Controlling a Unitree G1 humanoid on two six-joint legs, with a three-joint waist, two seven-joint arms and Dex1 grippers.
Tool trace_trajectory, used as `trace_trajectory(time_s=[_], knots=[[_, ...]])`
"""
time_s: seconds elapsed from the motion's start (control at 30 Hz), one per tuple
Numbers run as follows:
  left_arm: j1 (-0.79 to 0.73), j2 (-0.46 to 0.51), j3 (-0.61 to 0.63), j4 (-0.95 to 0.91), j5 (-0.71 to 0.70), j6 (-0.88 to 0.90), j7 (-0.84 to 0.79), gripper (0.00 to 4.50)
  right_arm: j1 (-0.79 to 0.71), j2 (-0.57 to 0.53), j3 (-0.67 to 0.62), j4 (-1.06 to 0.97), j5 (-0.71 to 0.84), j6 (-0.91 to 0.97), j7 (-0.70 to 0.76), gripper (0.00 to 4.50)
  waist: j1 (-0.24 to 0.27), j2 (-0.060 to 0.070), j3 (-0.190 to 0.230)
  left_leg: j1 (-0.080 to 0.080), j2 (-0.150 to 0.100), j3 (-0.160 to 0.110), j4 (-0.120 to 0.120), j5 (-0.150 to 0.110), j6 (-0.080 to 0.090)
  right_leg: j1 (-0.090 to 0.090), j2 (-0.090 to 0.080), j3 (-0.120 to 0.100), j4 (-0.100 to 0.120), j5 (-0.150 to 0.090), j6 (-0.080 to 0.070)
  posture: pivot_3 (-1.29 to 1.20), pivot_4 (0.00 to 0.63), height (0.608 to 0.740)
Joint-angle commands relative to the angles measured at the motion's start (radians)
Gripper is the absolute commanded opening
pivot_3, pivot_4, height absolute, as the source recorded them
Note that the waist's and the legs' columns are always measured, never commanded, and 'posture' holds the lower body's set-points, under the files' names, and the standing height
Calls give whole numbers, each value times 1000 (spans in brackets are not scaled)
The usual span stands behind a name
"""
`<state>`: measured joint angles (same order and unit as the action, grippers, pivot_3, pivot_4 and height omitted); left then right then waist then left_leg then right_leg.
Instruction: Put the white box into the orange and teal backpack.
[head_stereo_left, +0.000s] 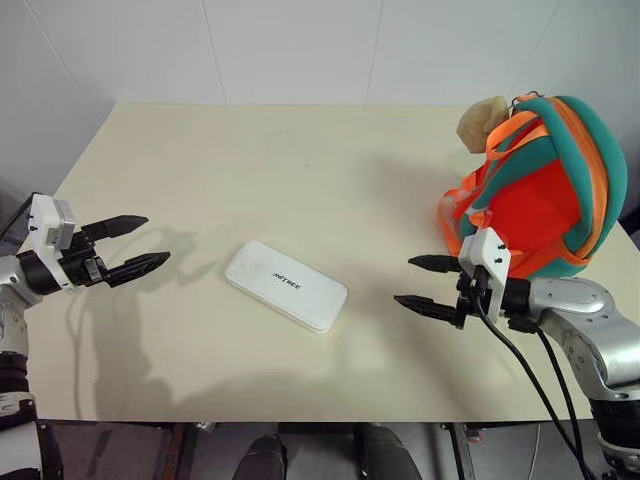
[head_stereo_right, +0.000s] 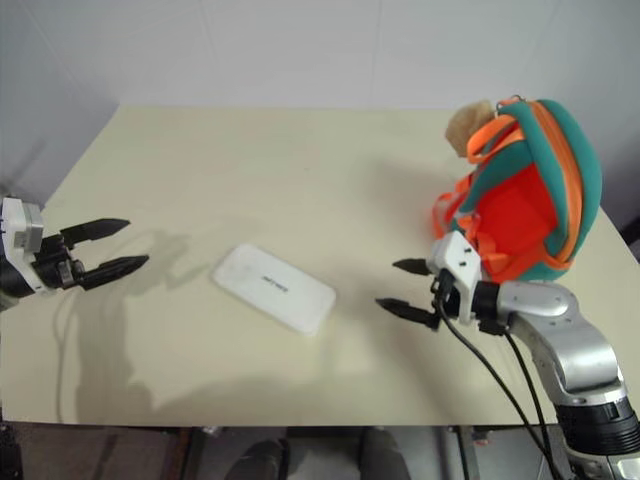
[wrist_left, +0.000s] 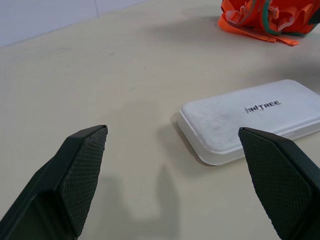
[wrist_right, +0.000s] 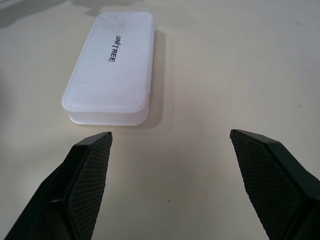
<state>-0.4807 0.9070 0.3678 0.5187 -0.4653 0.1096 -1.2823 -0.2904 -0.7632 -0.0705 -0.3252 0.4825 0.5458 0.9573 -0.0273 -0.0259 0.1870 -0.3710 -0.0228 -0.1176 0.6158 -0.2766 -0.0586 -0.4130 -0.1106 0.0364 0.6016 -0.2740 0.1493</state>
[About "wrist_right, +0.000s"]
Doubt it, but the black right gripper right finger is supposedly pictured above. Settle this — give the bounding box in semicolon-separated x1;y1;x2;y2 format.
229;129;320;240

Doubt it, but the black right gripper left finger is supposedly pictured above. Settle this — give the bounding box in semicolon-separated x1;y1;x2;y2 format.
0;131;114;240

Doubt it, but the white translucent plastic box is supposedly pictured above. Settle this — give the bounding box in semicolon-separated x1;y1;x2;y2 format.
61;9;156;126

